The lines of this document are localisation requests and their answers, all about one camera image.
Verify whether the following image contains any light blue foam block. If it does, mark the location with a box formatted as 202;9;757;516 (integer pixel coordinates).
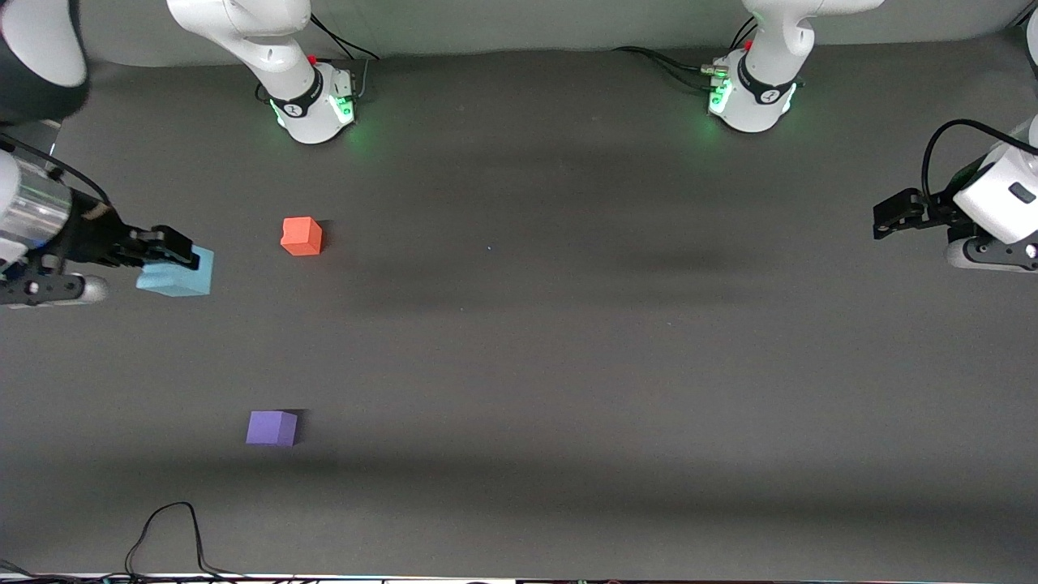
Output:
135;247;216;298

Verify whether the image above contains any orange foam block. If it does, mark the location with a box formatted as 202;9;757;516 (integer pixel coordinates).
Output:
281;217;324;257

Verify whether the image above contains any purple foam block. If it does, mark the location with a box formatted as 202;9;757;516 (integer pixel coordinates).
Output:
246;410;299;447

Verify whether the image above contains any dark grey table mat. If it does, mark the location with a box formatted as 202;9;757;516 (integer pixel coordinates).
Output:
0;36;1038;581

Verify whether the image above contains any black right arm base cable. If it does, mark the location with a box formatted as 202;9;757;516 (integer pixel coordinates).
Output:
308;12;384;102

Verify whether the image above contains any black arm base cable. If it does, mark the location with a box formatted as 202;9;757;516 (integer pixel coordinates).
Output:
612;16;759;92
308;12;384;102

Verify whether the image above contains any black looped cable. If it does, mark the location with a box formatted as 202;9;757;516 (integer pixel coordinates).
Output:
126;501;244;578

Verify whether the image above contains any black left arm base cable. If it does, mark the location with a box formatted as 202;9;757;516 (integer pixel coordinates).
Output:
612;16;759;92

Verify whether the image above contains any black thin cable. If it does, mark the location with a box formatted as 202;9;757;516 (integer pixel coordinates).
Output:
0;560;110;584

